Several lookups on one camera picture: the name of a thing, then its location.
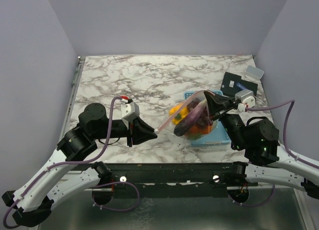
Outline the light blue plastic basket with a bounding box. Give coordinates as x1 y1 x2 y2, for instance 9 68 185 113
183 93 230 147

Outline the aluminium side rail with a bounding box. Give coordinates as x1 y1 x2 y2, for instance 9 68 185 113
54 56 86 158

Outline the clear plastic lid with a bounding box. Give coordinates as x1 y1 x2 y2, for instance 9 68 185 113
245 65 264 80

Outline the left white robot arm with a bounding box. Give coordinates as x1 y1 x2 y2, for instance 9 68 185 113
2 100 157 229

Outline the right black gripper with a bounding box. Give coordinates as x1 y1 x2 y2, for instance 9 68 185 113
205 88 249 150

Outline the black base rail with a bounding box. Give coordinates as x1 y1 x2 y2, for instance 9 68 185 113
69 161 260 198

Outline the yellow bell pepper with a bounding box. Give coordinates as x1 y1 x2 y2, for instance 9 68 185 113
168 103 189 125

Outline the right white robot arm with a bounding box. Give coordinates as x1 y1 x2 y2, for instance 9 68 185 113
204 89 319 199

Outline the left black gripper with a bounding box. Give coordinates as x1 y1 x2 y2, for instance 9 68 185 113
93 116 159 147

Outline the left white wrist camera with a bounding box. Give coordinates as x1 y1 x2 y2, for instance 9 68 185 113
121 102 140 122

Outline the orange mini pumpkin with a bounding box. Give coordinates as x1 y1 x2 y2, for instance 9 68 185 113
185 125 212 140

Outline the blue red screwdriver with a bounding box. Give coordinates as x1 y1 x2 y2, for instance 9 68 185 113
236 82 246 90

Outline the red grape bunch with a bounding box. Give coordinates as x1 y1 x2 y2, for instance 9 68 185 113
186 98 212 127

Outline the small purple eggplant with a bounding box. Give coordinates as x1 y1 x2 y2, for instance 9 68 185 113
173 100 211 139

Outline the clear pink zip bag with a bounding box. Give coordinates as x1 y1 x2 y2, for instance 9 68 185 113
154 90 217 141

